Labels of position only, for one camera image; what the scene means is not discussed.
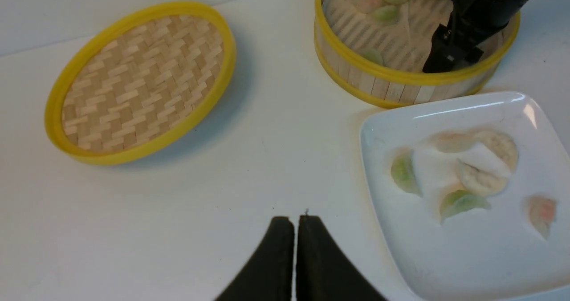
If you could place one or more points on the yellow-rimmed woven bamboo lid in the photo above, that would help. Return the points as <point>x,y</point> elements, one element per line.
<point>141,84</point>

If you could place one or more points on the green dumpling on plate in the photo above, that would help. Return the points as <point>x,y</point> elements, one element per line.
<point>460,201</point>
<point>403,172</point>

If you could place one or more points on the pink dumpling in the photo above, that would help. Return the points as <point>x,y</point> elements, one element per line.
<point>542,213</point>
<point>367,6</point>
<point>453,142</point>

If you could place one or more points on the pink dumpling in steamer back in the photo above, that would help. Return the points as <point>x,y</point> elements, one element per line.
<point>367,6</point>

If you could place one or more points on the green dumpling on plate left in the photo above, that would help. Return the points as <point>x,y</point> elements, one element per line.
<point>403,172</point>

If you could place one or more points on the green dumpling on plate bottom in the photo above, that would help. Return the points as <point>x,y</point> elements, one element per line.
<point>460,201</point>

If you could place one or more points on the white dumpling on plate right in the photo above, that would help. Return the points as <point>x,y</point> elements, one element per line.
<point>501,144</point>

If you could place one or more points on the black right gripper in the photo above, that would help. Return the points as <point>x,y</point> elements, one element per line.
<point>470,23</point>

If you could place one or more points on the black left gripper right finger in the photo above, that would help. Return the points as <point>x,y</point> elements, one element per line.
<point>324,273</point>

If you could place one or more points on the white dumpling on plate centre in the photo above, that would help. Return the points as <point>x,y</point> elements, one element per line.
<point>480,182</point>

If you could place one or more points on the white square ceramic plate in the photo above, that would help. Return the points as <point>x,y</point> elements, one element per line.
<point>479,255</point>

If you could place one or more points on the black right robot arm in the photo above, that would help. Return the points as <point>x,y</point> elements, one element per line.
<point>471,23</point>

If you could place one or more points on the white paper steamer liner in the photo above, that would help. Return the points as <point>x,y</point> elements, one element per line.
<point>404,45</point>

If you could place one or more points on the white dumpling on plate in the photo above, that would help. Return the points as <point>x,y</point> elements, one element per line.
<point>480,182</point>
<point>501,144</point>

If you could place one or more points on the green dumpling in steamer mid-left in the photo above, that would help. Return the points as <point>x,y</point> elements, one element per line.
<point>386,15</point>

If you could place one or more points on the yellow-rimmed bamboo steamer basket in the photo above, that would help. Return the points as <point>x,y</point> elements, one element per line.
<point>389,88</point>

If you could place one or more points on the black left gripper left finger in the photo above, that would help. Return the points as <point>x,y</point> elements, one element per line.
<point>268,274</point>

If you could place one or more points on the green dumpling in steamer front-left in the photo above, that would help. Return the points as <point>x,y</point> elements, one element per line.
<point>372,55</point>

